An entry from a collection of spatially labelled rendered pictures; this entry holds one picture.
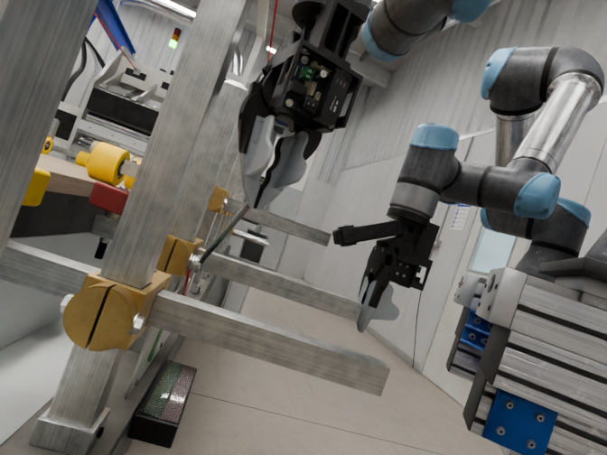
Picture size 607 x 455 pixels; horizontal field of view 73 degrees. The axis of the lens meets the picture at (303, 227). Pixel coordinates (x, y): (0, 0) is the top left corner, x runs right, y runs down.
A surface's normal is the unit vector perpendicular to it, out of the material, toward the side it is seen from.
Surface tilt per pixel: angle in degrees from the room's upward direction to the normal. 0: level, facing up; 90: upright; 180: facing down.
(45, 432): 90
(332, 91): 90
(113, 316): 90
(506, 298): 90
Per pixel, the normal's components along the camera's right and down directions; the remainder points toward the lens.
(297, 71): 0.44, 0.13
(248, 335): 0.14, 0.02
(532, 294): -0.26, -0.12
